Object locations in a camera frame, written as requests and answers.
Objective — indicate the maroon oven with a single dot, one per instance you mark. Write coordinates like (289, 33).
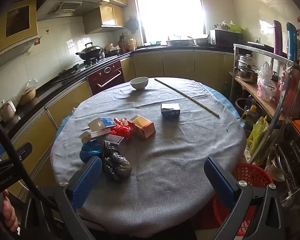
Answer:
(107, 76)

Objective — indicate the cooking oil bottle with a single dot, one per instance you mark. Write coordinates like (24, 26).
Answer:
(250, 118)

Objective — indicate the blue plastic bag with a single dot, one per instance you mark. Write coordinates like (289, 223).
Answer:
(89, 150)

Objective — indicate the black microwave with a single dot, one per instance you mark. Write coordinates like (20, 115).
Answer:
(226, 38)

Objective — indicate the black plastic bag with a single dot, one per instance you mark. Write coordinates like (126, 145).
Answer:
(117, 163)

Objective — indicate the white and pink plastic bag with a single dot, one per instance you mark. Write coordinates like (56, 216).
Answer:
(265, 85)

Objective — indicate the clear plastic tray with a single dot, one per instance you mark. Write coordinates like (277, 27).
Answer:
(112, 139)

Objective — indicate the range hood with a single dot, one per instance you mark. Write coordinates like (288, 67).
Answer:
(64, 5)

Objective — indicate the condiment bottles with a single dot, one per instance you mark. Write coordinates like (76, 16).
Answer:
(131, 44)

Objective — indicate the metal storage rack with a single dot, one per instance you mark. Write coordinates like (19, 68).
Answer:
(280, 115)

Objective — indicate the person's left hand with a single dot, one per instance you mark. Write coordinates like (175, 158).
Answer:
(11, 213)

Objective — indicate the stacked steel pots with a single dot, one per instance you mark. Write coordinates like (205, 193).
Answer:
(247, 70)

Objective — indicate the white bowl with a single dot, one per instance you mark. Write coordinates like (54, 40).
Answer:
(139, 83)

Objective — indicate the cabinet door with dark panel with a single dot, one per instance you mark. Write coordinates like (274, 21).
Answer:
(17, 20)

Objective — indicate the black pot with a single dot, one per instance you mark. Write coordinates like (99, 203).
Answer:
(240, 105)

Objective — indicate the yellow base cabinets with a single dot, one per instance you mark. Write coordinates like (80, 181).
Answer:
(177, 63)

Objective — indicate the grey tablecloth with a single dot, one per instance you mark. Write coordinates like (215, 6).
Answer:
(165, 155)

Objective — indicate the blue and white carton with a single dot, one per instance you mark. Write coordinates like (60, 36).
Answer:
(171, 113)

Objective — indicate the black kitchen countertop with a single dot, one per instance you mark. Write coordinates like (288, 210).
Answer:
(52, 82)

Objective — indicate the blue table cover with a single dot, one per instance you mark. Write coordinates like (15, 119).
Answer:
(225, 97)

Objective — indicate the yellow wall cabinets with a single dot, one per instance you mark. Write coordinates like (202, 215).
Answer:
(107, 17)

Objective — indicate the wooden shelf board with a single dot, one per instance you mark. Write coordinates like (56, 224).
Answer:
(255, 92)

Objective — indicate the blue and white paper box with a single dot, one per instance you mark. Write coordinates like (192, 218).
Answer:
(107, 122)

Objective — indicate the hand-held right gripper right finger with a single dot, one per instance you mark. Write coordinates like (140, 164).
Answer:
(220, 182)

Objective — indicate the teal thermos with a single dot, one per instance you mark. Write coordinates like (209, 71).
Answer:
(292, 42)

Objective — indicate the gas stove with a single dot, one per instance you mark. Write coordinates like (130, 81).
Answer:
(74, 68)

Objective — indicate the purple thermos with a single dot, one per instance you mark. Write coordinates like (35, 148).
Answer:
(279, 37)

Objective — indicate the steel basin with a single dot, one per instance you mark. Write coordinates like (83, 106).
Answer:
(201, 41)

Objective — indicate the green plastic bag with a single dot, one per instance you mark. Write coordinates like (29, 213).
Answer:
(233, 27)

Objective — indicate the orange cardboard box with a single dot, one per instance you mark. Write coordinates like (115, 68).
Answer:
(145, 128)

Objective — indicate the long wooden stick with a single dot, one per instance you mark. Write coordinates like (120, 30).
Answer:
(187, 96)

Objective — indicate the yellow plastic bag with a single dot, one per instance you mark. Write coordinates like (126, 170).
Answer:
(257, 137)

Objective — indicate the black wok with lid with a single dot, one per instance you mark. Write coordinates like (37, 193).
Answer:
(89, 51)

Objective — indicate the steel dishes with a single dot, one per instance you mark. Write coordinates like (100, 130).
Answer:
(287, 162)

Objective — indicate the red plastic bag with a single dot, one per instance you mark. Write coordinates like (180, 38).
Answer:
(121, 130)

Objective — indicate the red plastic basket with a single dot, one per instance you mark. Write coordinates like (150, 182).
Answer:
(250, 175)

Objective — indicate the window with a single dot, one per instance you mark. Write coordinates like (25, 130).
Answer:
(170, 12)

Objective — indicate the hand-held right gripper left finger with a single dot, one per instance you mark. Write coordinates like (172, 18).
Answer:
(86, 181)

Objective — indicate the hanging dark pan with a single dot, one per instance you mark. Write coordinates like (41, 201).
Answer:
(132, 25)

